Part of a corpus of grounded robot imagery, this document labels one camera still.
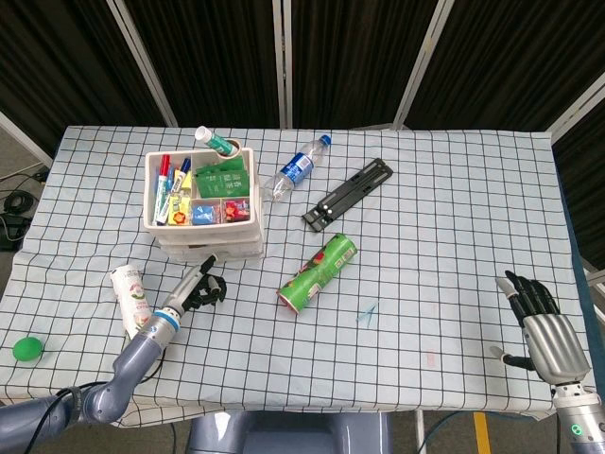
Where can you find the green white tube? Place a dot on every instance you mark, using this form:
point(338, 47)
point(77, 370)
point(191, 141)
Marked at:
point(217, 141)

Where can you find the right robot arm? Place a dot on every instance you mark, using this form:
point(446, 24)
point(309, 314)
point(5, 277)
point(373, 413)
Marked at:
point(579, 416)

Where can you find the black folding screen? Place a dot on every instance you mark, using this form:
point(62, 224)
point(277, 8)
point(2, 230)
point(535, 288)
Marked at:
point(354, 57)

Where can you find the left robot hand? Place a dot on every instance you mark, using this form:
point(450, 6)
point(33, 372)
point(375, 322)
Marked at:
point(182, 293)

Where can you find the clear water bottle blue label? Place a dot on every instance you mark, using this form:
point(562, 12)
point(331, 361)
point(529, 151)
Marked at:
point(295, 168)

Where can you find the green chips can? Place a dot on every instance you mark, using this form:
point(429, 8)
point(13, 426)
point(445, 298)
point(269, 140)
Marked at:
point(316, 274)

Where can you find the red packet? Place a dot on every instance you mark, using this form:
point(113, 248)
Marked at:
point(235, 210)

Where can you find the red cap marker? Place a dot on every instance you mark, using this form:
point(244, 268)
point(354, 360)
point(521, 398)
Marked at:
point(162, 189)

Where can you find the blue cap marker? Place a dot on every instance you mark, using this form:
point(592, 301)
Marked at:
point(183, 170)

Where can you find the grey robot torso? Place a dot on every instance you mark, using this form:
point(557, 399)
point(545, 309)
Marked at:
point(293, 435)

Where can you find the black folding stand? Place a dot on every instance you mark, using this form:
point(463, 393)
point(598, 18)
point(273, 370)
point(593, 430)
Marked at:
point(350, 194)

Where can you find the blue packet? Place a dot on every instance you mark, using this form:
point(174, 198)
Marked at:
point(204, 215)

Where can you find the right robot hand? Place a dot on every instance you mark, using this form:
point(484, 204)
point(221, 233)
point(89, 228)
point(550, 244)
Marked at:
point(555, 345)

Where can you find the yellow green candy packet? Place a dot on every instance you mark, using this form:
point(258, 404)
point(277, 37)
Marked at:
point(179, 189)

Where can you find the green tea packets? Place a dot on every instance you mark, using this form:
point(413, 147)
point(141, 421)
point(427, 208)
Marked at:
point(222, 182)

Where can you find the yellow lion candy packet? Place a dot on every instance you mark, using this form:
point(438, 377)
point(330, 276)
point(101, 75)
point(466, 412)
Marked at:
point(179, 218)

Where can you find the white table leg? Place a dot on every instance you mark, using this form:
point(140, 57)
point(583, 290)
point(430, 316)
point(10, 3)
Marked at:
point(420, 430)

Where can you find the white plastic drawer organizer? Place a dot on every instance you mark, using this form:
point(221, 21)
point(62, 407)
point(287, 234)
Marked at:
point(203, 229)

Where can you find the green ball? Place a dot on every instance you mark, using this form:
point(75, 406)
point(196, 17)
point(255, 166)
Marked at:
point(27, 350)

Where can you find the blue checked tablecloth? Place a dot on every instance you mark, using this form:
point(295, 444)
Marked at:
point(378, 369)

